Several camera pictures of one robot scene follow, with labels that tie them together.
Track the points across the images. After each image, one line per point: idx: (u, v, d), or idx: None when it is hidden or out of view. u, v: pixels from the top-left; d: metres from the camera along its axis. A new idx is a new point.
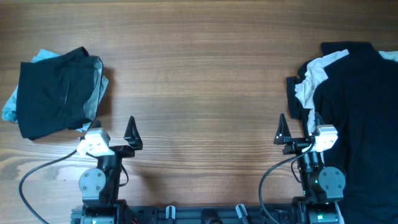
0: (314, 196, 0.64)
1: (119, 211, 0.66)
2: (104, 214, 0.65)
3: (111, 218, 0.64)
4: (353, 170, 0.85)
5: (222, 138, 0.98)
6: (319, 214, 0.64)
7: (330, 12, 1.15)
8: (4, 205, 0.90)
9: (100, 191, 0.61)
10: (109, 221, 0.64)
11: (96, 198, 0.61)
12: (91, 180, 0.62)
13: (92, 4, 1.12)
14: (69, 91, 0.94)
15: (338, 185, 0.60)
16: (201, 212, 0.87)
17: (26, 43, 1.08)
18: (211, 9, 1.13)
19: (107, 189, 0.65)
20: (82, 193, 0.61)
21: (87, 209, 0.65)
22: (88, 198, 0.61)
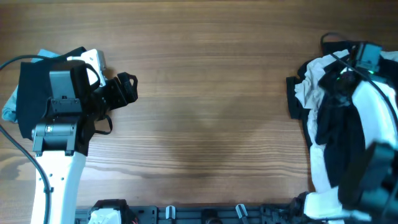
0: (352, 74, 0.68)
1: (82, 126, 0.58)
2: (63, 121, 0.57)
3: (71, 127, 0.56)
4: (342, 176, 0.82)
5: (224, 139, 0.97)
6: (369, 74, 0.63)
7: (331, 13, 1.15)
8: (4, 205, 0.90)
9: (71, 70, 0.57)
10: (68, 129, 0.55)
11: (64, 73, 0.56)
12: (55, 78, 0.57)
13: (92, 4, 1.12)
14: None
15: (368, 60, 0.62)
16: (201, 211, 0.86)
17: (26, 43, 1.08)
18: (211, 9, 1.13)
19: (84, 93, 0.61)
20: (57, 86, 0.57)
21: (43, 117, 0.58)
22: (56, 76, 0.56)
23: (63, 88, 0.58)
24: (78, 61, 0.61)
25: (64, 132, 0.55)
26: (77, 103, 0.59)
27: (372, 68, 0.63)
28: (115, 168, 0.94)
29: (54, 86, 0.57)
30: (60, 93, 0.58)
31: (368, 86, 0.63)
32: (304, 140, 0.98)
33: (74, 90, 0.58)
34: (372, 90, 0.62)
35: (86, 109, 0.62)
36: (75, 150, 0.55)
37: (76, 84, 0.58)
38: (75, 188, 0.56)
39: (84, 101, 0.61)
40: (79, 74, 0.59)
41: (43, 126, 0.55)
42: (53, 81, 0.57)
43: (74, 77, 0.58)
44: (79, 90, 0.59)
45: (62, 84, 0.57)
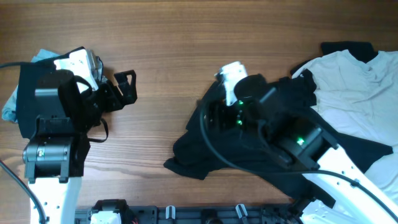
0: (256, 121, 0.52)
1: (74, 145, 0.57)
2: (55, 144, 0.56)
3: (64, 149, 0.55)
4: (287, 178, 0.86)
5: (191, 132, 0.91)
6: (300, 139, 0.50)
7: (331, 13, 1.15)
8: (4, 205, 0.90)
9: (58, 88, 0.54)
10: (63, 152, 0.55)
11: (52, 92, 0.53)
12: (41, 96, 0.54)
13: (91, 2, 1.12)
14: None
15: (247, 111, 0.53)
16: (201, 211, 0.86)
17: (25, 43, 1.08)
18: (210, 8, 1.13)
19: (71, 109, 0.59)
20: (45, 104, 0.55)
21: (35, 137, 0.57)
22: (43, 94, 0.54)
23: (50, 107, 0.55)
24: (66, 72, 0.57)
25: (58, 154, 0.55)
26: (68, 122, 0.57)
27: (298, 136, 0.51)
28: (115, 168, 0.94)
29: (42, 106, 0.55)
30: (49, 112, 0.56)
31: (321, 178, 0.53)
32: None
33: (63, 109, 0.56)
34: (328, 178, 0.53)
35: (78, 124, 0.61)
36: (69, 177, 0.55)
37: (63, 104, 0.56)
38: (71, 211, 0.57)
39: (74, 117, 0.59)
40: (66, 90, 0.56)
41: (35, 149, 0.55)
42: (40, 101, 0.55)
43: (63, 96, 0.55)
44: (68, 106, 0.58)
45: (50, 102, 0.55)
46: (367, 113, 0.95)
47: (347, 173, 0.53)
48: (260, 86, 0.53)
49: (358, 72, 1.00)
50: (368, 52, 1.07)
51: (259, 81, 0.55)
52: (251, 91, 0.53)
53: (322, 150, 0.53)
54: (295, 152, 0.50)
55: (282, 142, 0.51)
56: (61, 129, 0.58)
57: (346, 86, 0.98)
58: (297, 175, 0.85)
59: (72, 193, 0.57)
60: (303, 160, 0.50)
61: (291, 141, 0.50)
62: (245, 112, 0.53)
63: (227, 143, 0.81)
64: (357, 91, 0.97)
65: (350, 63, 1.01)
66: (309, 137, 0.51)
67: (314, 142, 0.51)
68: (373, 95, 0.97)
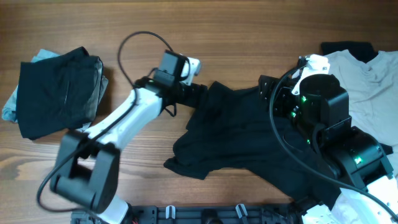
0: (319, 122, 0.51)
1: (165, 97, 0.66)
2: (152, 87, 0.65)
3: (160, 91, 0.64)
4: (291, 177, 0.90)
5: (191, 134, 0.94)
6: (357, 158, 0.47)
7: (331, 13, 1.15)
8: (4, 204, 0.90)
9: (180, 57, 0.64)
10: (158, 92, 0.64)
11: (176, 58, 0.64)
12: (166, 58, 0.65)
13: (92, 3, 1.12)
14: (68, 91, 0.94)
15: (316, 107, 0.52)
16: (202, 211, 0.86)
17: (25, 43, 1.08)
18: (210, 9, 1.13)
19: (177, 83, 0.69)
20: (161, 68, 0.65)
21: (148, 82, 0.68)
22: (172, 60, 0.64)
23: (169, 65, 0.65)
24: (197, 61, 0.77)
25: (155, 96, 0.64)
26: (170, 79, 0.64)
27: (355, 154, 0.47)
28: None
29: (163, 62, 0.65)
30: (163, 66, 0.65)
31: (360, 200, 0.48)
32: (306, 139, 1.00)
33: (171, 74, 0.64)
34: (367, 202, 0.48)
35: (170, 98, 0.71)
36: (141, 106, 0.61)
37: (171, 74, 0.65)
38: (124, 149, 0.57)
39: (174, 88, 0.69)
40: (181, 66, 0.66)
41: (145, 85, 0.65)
42: (164, 60, 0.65)
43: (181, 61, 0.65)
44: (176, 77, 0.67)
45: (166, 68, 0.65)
46: (367, 113, 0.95)
47: (392, 206, 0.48)
48: (331, 86, 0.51)
49: (358, 72, 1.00)
50: (367, 53, 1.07)
51: (330, 81, 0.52)
52: (321, 89, 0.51)
53: (375, 176, 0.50)
54: (349, 168, 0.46)
55: (337, 155, 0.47)
56: (162, 83, 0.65)
57: (346, 86, 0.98)
58: (300, 172, 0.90)
59: (143, 121, 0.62)
60: (355, 178, 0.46)
61: (348, 156, 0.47)
62: (304, 109, 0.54)
63: (235, 137, 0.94)
64: (356, 91, 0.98)
65: (351, 63, 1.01)
66: (366, 155, 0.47)
67: (369, 165, 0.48)
68: (373, 95, 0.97)
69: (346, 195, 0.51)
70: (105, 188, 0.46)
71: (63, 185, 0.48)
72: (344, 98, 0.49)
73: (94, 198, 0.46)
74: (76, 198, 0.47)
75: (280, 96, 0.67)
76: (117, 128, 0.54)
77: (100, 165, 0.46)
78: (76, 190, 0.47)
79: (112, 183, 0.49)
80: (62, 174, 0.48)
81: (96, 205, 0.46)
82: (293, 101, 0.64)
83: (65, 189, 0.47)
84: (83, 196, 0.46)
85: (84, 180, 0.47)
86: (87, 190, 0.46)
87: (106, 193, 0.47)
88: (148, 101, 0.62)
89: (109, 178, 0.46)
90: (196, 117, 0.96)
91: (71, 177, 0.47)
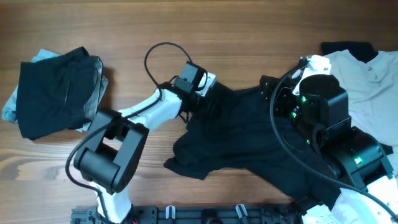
0: (319, 123, 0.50)
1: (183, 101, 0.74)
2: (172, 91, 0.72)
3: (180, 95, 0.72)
4: (291, 180, 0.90)
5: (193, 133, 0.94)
6: (356, 158, 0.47)
7: (331, 13, 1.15)
8: (4, 204, 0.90)
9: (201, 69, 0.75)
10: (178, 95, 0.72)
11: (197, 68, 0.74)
12: (189, 68, 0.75)
13: (92, 3, 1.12)
14: (69, 91, 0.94)
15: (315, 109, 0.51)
16: (202, 211, 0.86)
17: (25, 42, 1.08)
18: (211, 9, 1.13)
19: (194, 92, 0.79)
20: (183, 76, 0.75)
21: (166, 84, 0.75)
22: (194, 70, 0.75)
23: (189, 73, 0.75)
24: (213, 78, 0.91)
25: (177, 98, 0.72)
26: (189, 86, 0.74)
27: (356, 154, 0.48)
28: None
29: (185, 71, 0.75)
30: (183, 76, 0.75)
31: (360, 200, 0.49)
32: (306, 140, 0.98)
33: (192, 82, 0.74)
34: (367, 202, 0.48)
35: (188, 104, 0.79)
36: (165, 102, 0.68)
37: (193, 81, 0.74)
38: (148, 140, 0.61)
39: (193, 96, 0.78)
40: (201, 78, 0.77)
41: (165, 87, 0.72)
42: (185, 69, 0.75)
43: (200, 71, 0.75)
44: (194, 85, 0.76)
45: (186, 77, 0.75)
46: (367, 113, 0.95)
47: (392, 207, 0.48)
48: (331, 86, 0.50)
49: (358, 72, 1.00)
50: (367, 53, 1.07)
51: (331, 82, 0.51)
52: (319, 89, 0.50)
53: (375, 176, 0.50)
54: (348, 168, 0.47)
55: (337, 155, 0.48)
56: (183, 89, 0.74)
57: (346, 86, 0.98)
58: (300, 173, 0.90)
59: (163, 117, 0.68)
60: (354, 178, 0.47)
61: (347, 156, 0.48)
62: (304, 109, 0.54)
63: (237, 138, 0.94)
64: (357, 91, 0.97)
65: (351, 63, 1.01)
66: (366, 156, 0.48)
67: (369, 165, 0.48)
68: (373, 95, 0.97)
69: (346, 193, 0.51)
70: (129, 167, 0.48)
71: (87, 158, 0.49)
72: (342, 99, 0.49)
73: (116, 174, 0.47)
74: (99, 173, 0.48)
75: (280, 96, 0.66)
76: (144, 115, 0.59)
77: (129, 142, 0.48)
78: (101, 165, 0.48)
79: (134, 165, 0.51)
80: (89, 147, 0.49)
81: (117, 181, 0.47)
82: (293, 100, 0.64)
83: (89, 162, 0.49)
84: (107, 171, 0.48)
85: (109, 157, 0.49)
86: (112, 167, 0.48)
87: (128, 172, 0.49)
88: (170, 100, 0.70)
89: (134, 157, 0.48)
90: (197, 117, 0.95)
91: (97, 152, 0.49)
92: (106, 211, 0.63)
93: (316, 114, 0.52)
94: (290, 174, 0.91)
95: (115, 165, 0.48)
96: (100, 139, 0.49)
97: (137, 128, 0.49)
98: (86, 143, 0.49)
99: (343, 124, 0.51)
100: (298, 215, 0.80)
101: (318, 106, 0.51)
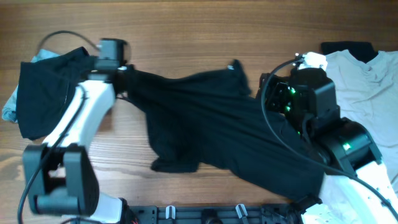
0: (309, 113, 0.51)
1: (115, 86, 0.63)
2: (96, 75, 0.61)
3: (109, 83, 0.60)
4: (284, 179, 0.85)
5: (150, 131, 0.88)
6: (345, 144, 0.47)
7: (331, 13, 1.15)
8: (4, 205, 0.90)
9: (117, 41, 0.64)
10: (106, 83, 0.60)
11: (111, 40, 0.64)
12: (106, 45, 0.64)
13: (92, 3, 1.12)
14: (68, 91, 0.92)
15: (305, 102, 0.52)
16: (201, 211, 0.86)
17: (25, 42, 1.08)
18: (211, 8, 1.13)
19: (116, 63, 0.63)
20: (101, 56, 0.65)
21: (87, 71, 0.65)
22: (106, 44, 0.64)
23: (109, 50, 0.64)
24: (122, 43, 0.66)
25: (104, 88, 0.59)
26: (115, 63, 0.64)
27: (344, 141, 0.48)
28: (115, 168, 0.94)
29: (102, 50, 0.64)
30: (104, 55, 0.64)
31: (349, 186, 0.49)
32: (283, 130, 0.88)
33: (114, 57, 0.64)
34: (357, 188, 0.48)
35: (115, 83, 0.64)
36: (92, 96, 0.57)
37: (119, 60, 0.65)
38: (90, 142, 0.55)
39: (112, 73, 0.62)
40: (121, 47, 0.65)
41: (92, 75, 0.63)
42: (103, 47, 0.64)
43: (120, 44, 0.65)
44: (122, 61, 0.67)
45: (104, 54, 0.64)
46: (367, 113, 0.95)
47: (382, 191, 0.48)
48: (319, 78, 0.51)
49: (357, 72, 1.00)
50: (367, 53, 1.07)
51: (319, 73, 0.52)
52: (306, 79, 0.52)
53: (363, 162, 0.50)
54: (337, 154, 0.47)
55: (326, 142, 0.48)
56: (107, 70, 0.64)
57: (345, 86, 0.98)
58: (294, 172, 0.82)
59: (102, 108, 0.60)
60: (344, 164, 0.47)
61: (336, 142, 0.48)
62: (296, 101, 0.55)
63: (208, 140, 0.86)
64: (356, 91, 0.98)
65: (350, 63, 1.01)
66: (355, 142, 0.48)
67: (358, 152, 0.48)
68: (373, 95, 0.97)
69: (336, 182, 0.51)
70: (85, 186, 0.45)
71: (40, 205, 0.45)
72: (328, 89, 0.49)
73: (78, 201, 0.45)
74: (61, 210, 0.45)
75: (276, 91, 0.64)
76: (74, 127, 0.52)
77: (70, 168, 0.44)
78: (57, 201, 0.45)
79: (91, 182, 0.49)
80: (37, 193, 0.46)
81: (84, 206, 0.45)
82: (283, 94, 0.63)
83: (45, 206, 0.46)
84: (66, 204, 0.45)
85: (61, 188, 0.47)
86: (69, 197, 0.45)
87: (89, 194, 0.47)
88: (95, 91, 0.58)
89: (84, 172, 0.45)
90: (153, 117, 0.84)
91: (46, 192, 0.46)
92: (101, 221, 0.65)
93: (304, 103, 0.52)
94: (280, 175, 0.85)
95: (71, 195, 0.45)
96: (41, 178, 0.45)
97: (71, 150, 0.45)
98: (32, 191, 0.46)
99: (333, 114, 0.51)
100: (298, 215, 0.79)
101: (306, 98, 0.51)
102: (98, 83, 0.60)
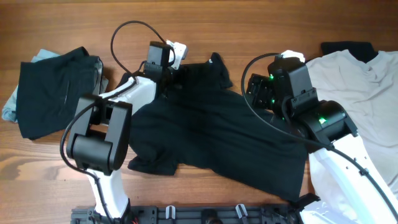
0: (286, 96, 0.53)
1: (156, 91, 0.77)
2: (145, 77, 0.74)
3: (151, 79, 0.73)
4: (276, 173, 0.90)
5: (140, 134, 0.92)
6: (321, 119, 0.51)
7: (330, 13, 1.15)
8: (4, 205, 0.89)
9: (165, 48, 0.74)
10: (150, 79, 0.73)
11: (161, 48, 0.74)
12: (153, 50, 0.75)
13: (92, 3, 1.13)
14: (69, 91, 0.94)
15: (284, 84, 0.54)
16: (201, 211, 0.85)
17: (25, 42, 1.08)
18: (210, 9, 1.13)
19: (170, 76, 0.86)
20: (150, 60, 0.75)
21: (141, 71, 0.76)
22: (153, 49, 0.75)
23: (156, 56, 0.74)
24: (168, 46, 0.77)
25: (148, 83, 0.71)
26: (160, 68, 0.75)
27: (321, 118, 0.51)
28: None
29: (150, 54, 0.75)
30: (151, 59, 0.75)
31: (331, 160, 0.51)
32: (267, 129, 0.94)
33: (161, 60, 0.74)
34: (337, 161, 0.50)
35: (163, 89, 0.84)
36: (137, 84, 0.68)
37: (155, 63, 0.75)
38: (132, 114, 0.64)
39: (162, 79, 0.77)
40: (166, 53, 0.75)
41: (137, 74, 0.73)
42: (151, 53, 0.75)
43: (166, 51, 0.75)
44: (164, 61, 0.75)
45: (153, 58, 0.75)
46: (367, 114, 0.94)
47: (359, 162, 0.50)
48: (293, 63, 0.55)
49: (358, 72, 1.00)
50: (366, 52, 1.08)
51: (293, 60, 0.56)
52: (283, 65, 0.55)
53: (341, 135, 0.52)
54: (313, 127, 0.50)
55: (304, 119, 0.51)
56: (153, 74, 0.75)
57: (346, 86, 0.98)
58: (280, 165, 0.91)
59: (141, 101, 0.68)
60: (321, 137, 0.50)
61: (312, 119, 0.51)
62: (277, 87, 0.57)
63: (194, 141, 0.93)
64: (357, 91, 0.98)
65: (351, 63, 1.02)
66: (331, 117, 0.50)
67: (335, 125, 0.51)
68: (373, 95, 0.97)
69: (321, 157, 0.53)
70: (121, 142, 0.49)
71: (79, 144, 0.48)
72: (301, 71, 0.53)
73: (111, 152, 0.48)
74: (93, 155, 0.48)
75: (261, 88, 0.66)
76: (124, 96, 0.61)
77: (114, 119, 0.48)
78: (93, 146, 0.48)
79: (125, 144, 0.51)
80: (79, 132, 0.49)
81: (113, 158, 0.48)
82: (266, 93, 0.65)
83: (82, 147, 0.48)
84: (99, 151, 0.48)
85: (99, 138, 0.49)
86: (103, 147, 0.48)
87: (120, 149, 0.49)
88: (145, 83, 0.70)
89: (124, 132, 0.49)
90: (137, 120, 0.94)
91: (86, 135, 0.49)
92: (104, 204, 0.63)
93: (282, 87, 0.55)
94: (272, 172, 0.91)
95: (107, 142, 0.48)
96: (88, 119, 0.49)
97: (119, 104, 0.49)
98: (74, 129, 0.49)
99: (310, 98, 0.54)
100: (298, 214, 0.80)
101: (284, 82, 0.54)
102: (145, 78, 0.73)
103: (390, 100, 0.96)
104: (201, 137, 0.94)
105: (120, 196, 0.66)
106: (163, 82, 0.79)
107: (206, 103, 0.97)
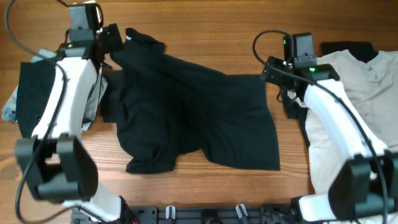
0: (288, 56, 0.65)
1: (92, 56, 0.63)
2: (76, 48, 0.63)
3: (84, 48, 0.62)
4: (270, 154, 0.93)
5: (131, 135, 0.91)
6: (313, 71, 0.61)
7: (330, 13, 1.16)
8: (4, 205, 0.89)
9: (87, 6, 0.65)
10: (83, 50, 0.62)
11: (83, 7, 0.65)
12: (73, 12, 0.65)
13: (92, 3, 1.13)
14: None
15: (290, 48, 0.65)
16: (202, 211, 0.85)
17: (25, 41, 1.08)
18: (210, 9, 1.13)
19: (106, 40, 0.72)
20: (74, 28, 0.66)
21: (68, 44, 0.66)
22: (73, 10, 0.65)
23: (80, 19, 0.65)
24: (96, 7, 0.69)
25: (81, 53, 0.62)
26: (90, 32, 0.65)
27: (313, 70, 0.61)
28: (115, 168, 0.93)
29: (73, 18, 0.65)
30: (76, 24, 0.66)
31: (313, 94, 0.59)
32: (254, 118, 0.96)
33: (87, 21, 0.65)
34: (319, 93, 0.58)
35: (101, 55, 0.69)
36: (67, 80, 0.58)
37: (83, 27, 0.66)
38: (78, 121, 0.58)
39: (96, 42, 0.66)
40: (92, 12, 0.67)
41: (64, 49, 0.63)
42: (73, 17, 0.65)
43: (91, 10, 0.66)
44: (92, 23, 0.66)
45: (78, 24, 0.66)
46: (366, 113, 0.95)
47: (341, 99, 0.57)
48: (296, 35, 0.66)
49: (358, 72, 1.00)
50: (366, 52, 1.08)
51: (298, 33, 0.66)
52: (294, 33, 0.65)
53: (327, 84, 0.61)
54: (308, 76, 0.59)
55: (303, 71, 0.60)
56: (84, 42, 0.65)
57: (346, 86, 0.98)
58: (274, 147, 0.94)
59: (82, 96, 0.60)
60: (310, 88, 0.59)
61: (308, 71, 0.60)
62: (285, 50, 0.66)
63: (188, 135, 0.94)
64: (356, 91, 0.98)
65: (351, 63, 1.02)
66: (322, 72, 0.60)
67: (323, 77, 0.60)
68: (373, 95, 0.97)
69: (308, 98, 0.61)
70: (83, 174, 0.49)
71: (45, 191, 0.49)
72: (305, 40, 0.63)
73: (77, 185, 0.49)
74: (63, 192, 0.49)
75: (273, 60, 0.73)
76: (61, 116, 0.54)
77: (64, 162, 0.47)
78: (59, 187, 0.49)
79: (87, 164, 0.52)
80: (38, 182, 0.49)
81: (83, 189, 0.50)
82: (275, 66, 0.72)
83: (50, 193, 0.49)
84: (66, 189, 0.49)
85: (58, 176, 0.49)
86: (70, 182, 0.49)
87: (86, 176, 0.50)
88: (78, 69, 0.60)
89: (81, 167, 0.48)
90: (122, 122, 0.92)
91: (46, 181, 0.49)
92: (99, 216, 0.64)
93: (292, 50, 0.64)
94: (267, 156, 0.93)
95: (70, 181, 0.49)
96: (38, 170, 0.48)
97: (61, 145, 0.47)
98: (32, 182, 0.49)
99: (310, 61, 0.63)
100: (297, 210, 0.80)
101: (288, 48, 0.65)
102: (76, 49, 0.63)
103: (390, 99, 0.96)
104: (194, 130, 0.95)
105: (113, 206, 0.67)
106: (99, 51, 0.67)
107: (193, 96, 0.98)
